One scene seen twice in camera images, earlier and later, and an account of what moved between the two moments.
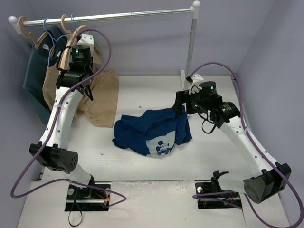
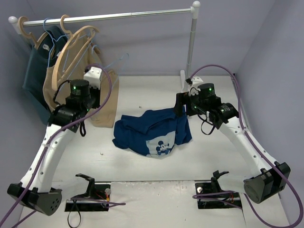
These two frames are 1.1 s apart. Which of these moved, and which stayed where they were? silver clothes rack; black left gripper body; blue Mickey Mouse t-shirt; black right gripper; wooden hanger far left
Moved: black left gripper body
Stayed: wooden hanger far left; blue Mickey Mouse t-shirt; silver clothes rack; black right gripper
